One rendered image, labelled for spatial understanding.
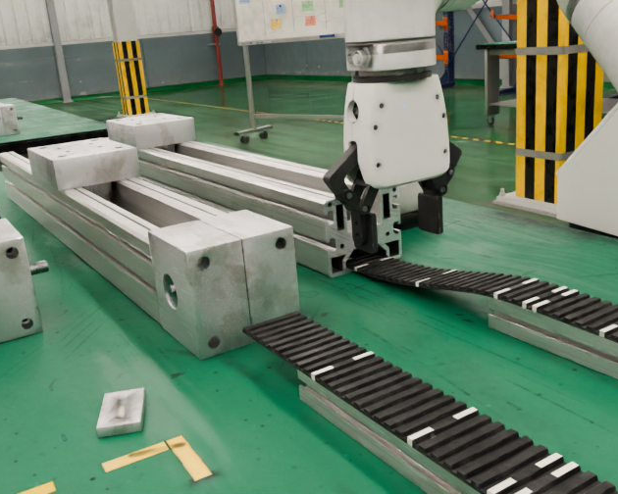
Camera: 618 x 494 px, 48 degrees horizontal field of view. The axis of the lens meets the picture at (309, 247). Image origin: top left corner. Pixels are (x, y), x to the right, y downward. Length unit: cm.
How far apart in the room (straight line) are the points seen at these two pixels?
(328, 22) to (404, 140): 580
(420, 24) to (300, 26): 601
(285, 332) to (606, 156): 47
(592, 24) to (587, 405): 60
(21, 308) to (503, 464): 48
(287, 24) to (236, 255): 621
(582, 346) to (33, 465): 40
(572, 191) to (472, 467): 59
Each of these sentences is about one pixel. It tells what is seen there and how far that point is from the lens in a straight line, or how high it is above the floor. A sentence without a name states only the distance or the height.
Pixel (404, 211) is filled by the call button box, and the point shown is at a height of 81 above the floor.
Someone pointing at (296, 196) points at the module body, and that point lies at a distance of 77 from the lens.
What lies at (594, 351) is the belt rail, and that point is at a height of 79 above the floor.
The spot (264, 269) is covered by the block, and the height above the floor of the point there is 84.
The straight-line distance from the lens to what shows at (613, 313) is 58.
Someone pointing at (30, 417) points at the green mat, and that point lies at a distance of 57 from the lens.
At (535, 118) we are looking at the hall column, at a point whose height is 49.
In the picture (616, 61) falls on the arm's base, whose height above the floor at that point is 97.
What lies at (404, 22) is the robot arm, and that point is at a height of 103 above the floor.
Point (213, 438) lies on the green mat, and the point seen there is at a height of 78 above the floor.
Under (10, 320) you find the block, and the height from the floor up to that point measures 80.
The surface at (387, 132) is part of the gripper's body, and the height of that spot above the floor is 94.
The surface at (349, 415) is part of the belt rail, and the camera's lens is 48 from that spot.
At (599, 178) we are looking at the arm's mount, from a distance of 89.
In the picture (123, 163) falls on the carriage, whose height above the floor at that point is 89.
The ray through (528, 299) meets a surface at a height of 81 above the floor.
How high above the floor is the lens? 103
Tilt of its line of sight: 17 degrees down
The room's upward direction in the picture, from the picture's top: 5 degrees counter-clockwise
